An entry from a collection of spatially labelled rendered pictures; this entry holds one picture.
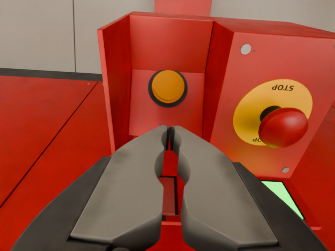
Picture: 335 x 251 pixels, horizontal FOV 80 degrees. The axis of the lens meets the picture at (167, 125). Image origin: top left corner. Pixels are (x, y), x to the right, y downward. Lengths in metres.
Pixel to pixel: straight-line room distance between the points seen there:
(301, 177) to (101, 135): 0.51
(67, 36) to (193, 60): 0.85
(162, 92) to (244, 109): 0.09
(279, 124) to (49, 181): 0.44
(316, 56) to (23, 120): 0.70
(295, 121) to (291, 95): 0.03
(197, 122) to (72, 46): 0.87
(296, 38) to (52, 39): 1.00
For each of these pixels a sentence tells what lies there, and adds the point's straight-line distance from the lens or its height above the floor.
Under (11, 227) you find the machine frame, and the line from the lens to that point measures 0.45.
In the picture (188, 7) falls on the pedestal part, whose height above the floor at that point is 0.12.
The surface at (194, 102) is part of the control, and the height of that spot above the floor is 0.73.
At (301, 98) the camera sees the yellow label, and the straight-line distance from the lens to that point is 0.22.
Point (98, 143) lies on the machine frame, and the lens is 0.56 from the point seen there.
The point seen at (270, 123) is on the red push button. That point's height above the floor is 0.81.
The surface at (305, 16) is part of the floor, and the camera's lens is 1.11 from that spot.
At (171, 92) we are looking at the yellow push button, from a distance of 0.24.
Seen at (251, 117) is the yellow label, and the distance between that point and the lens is 0.21.
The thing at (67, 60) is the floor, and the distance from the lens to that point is 1.08.
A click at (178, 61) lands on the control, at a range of 0.25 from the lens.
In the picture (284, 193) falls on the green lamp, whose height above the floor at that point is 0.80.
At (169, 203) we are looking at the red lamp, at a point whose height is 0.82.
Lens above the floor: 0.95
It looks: 57 degrees down
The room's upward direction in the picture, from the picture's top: 180 degrees clockwise
